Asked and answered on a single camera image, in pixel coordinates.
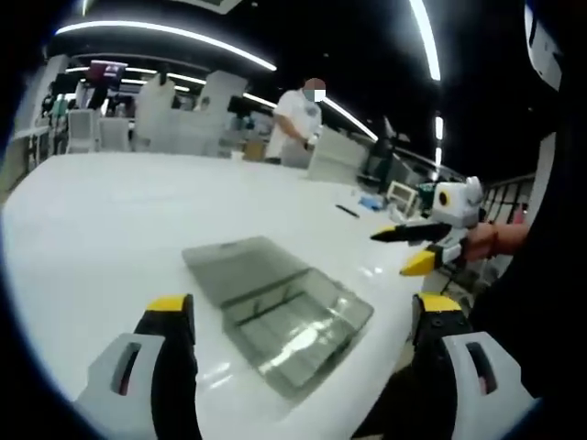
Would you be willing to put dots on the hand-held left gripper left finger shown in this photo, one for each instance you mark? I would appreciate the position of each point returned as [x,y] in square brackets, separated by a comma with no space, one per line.
[140,389]

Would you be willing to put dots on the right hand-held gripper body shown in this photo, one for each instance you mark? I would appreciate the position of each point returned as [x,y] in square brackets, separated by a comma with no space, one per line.
[458,204]

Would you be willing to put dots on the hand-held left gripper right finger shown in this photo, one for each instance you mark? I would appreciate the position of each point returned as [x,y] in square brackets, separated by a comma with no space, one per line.
[463,394]

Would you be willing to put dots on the transparent grey dual guide fixture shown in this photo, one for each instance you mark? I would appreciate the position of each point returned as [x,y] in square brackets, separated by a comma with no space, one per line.
[275,311]

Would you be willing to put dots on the person's right hand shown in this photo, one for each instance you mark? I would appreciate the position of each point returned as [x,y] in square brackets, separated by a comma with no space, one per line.
[497,240]

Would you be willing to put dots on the white framed device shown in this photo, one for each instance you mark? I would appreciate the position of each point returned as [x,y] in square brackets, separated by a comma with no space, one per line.
[403,197]

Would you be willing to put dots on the metal railing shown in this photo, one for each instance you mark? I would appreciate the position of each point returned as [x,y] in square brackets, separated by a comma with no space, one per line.
[509,192]

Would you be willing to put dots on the blue cloth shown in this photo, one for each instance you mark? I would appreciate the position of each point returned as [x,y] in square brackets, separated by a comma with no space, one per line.
[370,201]

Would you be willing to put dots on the black pen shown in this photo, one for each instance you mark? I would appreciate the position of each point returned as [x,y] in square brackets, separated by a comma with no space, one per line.
[347,211]

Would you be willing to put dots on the black stand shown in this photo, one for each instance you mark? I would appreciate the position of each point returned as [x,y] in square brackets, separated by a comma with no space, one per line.
[387,146]

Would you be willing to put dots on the white upright panel box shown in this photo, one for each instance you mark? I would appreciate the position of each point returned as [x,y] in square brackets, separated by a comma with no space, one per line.
[337,156]

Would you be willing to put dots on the person's dark clothing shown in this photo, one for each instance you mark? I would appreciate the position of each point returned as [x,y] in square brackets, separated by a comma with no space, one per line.
[550,284]

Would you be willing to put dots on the short curved ceiling light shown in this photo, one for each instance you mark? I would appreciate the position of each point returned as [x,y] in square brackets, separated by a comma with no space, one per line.
[426,36]

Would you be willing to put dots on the white worn device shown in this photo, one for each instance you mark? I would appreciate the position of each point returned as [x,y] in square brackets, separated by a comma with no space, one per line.
[543,46]

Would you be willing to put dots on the white partition panel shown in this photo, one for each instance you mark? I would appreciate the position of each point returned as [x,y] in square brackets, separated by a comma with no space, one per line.
[156,114]
[224,114]

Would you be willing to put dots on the long curved ceiling light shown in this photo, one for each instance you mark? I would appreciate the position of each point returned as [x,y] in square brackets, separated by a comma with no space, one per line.
[183,36]

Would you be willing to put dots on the purple screen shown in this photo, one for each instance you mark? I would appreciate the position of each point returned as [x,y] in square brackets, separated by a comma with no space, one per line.
[106,72]

